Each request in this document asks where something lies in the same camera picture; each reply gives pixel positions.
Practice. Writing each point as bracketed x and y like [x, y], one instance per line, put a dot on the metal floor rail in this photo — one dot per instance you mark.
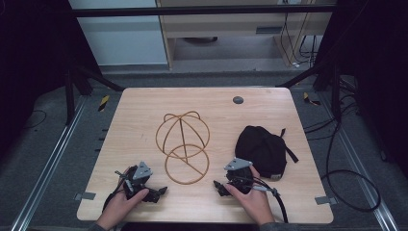
[48, 166]
[359, 166]

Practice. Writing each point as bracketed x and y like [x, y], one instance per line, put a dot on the dark curtain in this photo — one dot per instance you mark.
[378, 64]
[29, 64]

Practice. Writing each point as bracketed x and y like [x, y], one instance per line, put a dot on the black cap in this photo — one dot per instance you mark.
[261, 150]

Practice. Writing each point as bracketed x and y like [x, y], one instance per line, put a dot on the person's left hand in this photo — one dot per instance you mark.
[118, 207]

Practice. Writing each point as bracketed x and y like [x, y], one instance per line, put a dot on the black metal stand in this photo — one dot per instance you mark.
[335, 93]
[69, 96]

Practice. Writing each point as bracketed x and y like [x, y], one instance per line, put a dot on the light wooden desk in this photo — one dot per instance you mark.
[224, 27]

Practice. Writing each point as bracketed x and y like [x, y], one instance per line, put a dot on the grey table bracket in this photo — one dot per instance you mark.
[85, 196]
[325, 200]

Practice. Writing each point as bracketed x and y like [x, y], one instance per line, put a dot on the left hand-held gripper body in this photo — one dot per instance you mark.
[138, 183]

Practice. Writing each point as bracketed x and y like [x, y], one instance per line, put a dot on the yellow black striped tape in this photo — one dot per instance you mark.
[308, 98]
[104, 103]

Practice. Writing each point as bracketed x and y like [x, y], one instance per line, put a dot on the black horizontal frame bar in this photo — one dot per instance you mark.
[192, 10]

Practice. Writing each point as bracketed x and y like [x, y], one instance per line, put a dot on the person's right hand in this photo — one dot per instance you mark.
[255, 205]

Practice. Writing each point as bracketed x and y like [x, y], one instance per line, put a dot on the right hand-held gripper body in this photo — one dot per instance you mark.
[239, 179]

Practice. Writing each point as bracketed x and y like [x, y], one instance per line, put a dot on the white cabinet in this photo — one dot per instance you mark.
[122, 38]

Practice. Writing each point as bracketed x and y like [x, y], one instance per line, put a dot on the grey round table grommet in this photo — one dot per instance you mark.
[238, 99]

